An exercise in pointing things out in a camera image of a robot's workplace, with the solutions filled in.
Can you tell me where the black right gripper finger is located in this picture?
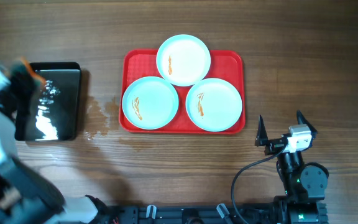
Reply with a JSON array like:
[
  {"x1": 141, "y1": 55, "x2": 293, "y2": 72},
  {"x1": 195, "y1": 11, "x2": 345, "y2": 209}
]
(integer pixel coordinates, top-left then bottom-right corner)
[
  {"x1": 255, "y1": 115, "x2": 269, "y2": 146},
  {"x1": 296, "y1": 110, "x2": 318, "y2": 135}
]

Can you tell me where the orange green scrubbing sponge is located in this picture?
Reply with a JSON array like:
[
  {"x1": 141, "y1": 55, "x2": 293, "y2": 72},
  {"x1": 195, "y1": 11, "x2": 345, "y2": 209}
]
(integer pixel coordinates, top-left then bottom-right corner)
[{"x1": 11, "y1": 57, "x2": 46, "y2": 90}]

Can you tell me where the white plate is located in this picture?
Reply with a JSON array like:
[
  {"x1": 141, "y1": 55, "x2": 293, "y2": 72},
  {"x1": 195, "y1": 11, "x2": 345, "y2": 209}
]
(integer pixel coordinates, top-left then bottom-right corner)
[
  {"x1": 155, "y1": 34, "x2": 211, "y2": 86},
  {"x1": 121, "y1": 76, "x2": 179, "y2": 130},
  {"x1": 185, "y1": 78, "x2": 243, "y2": 132}
]

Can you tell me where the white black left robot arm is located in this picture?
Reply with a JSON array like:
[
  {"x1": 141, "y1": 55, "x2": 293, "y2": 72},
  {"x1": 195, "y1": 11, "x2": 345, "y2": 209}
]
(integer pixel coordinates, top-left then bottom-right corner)
[{"x1": 0, "y1": 59, "x2": 110, "y2": 223}]

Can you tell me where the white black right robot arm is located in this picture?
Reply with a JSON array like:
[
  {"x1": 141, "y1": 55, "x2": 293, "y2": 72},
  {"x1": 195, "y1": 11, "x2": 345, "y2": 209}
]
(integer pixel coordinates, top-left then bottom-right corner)
[{"x1": 255, "y1": 111, "x2": 329, "y2": 224}]

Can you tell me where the black rectangular water tray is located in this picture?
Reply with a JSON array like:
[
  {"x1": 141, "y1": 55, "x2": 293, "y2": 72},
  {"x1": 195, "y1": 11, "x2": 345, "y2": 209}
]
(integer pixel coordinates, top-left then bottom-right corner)
[{"x1": 14, "y1": 62, "x2": 81, "y2": 141}]

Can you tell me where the red plastic serving tray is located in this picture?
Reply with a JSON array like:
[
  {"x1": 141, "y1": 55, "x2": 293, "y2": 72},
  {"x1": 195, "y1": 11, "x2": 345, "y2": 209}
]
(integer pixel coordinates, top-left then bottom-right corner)
[{"x1": 118, "y1": 49, "x2": 244, "y2": 134}]

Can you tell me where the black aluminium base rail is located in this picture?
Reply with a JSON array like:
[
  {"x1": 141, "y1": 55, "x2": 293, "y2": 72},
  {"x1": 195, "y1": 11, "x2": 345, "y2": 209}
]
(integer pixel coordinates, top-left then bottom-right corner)
[{"x1": 104, "y1": 202, "x2": 328, "y2": 224}]

